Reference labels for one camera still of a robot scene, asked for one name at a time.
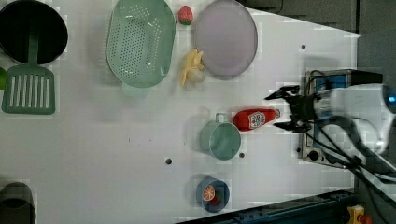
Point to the blue cup with fruit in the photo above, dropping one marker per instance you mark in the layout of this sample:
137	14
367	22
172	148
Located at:
222	194

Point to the grey cylinder cup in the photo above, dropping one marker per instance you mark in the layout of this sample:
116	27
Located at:
17	204

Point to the yellow red emergency button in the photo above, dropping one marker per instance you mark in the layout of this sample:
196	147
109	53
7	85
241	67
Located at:
357	215

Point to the blue metal frame rail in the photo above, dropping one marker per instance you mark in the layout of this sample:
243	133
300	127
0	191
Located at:
327	208

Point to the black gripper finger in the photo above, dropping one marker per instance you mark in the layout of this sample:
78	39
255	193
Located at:
294	126
285	92

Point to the black toaster oven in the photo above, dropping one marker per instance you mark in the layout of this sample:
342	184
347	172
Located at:
310	150

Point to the green object at edge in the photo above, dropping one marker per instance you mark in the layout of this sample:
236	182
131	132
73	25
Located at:
3	78

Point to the red ketchup bottle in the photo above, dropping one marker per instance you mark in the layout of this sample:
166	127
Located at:
251	119

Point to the black round pot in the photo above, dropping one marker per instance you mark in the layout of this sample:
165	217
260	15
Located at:
16	19

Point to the yellow toy banana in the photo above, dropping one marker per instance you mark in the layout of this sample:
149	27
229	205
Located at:
192	68

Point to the orange slice toy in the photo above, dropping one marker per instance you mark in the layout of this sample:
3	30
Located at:
209	193

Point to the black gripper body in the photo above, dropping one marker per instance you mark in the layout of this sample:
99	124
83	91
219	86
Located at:
302	107

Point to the green slotted spatula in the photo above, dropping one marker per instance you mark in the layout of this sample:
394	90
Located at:
30	87

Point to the red toy strawberry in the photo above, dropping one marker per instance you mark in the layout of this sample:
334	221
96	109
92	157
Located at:
185	16

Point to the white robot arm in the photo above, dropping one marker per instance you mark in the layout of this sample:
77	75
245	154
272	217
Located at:
364	111

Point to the green mug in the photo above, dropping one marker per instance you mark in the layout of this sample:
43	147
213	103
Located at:
220	138

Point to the green perforated colander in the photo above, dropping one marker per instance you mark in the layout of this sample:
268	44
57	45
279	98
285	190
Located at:
140	42

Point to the lilac round plate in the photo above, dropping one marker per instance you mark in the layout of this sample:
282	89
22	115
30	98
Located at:
227	35

